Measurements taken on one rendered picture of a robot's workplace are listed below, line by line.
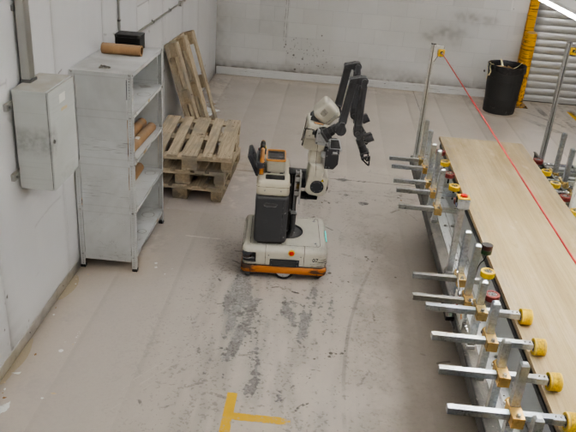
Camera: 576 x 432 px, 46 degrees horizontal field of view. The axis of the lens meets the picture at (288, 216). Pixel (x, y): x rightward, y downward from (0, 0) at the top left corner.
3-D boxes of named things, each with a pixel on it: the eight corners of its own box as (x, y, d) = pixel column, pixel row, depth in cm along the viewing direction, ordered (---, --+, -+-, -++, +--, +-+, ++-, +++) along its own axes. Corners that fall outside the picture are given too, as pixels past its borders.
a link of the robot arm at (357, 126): (359, 75, 482) (361, 79, 472) (367, 75, 482) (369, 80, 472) (351, 133, 500) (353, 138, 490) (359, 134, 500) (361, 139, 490)
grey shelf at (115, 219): (81, 267, 532) (67, 69, 466) (115, 217, 614) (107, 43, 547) (136, 272, 531) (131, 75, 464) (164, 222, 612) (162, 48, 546)
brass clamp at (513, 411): (508, 428, 268) (511, 418, 266) (501, 405, 280) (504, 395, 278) (525, 429, 268) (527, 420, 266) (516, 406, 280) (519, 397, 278)
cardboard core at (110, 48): (100, 43, 509) (140, 46, 508) (104, 41, 516) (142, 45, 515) (100, 54, 513) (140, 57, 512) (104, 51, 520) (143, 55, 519)
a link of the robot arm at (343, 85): (344, 57, 519) (345, 60, 509) (361, 61, 520) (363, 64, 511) (329, 113, 537) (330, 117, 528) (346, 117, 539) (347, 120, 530)
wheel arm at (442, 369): (438, 375, 294) (440, 368, 292) (437, 369, 297) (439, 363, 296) (555, 387, 292) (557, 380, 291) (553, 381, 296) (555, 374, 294)
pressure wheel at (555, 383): (551, 372, 290) (544, 370, 298) (550, 392, 289) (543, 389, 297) (565, 374, 290) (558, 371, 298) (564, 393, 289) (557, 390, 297)
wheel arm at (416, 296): (411, 301, 366) (413, 294, 365) (411, 297, 370) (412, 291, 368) (493, 309, 365) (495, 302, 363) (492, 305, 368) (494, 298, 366)
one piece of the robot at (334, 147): (318, 169, 514) (321, 141, 505) (317, 155, 539) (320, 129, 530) (339, 170, 515) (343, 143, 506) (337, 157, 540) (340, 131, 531)
